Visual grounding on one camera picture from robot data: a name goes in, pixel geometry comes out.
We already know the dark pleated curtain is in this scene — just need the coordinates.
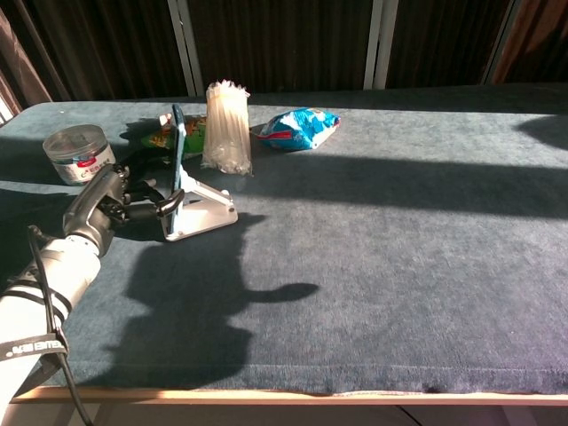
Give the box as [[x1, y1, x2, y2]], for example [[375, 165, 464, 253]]
[[0, 0, 190, 104], [384, 0, 511, 90], [185, 0, 376, 95]]

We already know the white folding phone stand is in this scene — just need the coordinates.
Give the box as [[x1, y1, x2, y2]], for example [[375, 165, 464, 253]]
[[158, 170, 239, 243]]

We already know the brown curtain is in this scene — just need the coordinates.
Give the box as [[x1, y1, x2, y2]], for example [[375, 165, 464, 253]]
[[0, 6, 55, 126]]

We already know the black smartphone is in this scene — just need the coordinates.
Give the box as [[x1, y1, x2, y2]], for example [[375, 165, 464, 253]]
[[170, 103, 188, 236]]

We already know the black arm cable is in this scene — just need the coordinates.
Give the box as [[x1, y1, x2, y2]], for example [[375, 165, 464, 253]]
[[26, 224, 95, 426]]

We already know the orange-brown curtain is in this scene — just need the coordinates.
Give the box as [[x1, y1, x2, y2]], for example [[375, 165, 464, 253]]
[[490, 0, 568, 85]]

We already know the bundle of clear plastic straws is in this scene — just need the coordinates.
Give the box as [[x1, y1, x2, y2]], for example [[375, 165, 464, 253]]
[[200, 79, 254, 177]]

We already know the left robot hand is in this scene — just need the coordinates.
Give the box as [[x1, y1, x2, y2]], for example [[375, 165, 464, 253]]
[[61, 149, 185, 258]]

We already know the blue snack bag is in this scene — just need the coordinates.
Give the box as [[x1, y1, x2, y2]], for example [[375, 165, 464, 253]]
[[256, 106, 342, 152]]

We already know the clear jar with white label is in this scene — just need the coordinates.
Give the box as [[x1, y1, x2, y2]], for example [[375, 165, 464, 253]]
[[42, 124, 117, 186]]

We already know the green snack bag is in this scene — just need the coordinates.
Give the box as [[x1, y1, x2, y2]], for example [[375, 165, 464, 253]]
[[140, 108, 209, 162]]

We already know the white frame post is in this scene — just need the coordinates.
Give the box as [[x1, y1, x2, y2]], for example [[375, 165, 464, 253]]
[[479, 0, 522, 86], [167, 0, 206, 98], [362, 0, 399, 91]]

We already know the blue-grey table cloth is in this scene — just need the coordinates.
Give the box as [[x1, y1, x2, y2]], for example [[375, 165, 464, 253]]
[[0, 82, 568, 396]]

